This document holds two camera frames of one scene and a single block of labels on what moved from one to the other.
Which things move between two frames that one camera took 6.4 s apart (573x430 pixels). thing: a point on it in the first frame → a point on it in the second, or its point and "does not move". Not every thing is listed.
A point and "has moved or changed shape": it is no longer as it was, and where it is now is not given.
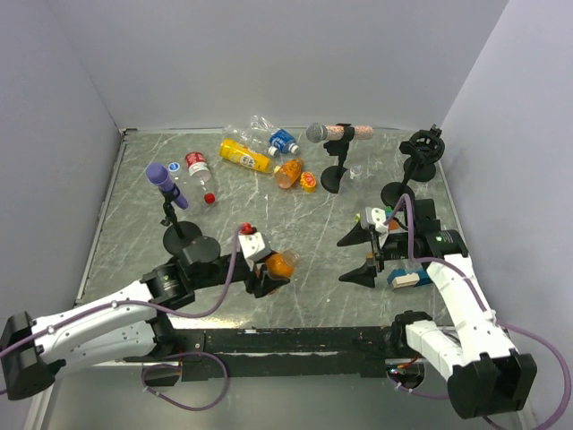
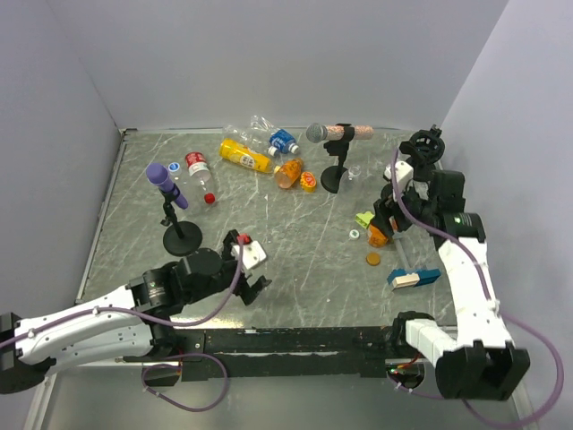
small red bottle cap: x=209 y=198 does not move
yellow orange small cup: x=308 y=182 does not move
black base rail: x=280 y=353 does not move
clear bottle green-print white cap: x=354 y=171 does not move
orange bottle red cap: x=282 y=264 has moved or changed shape
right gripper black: x=363 y=275 → x=383 y=213
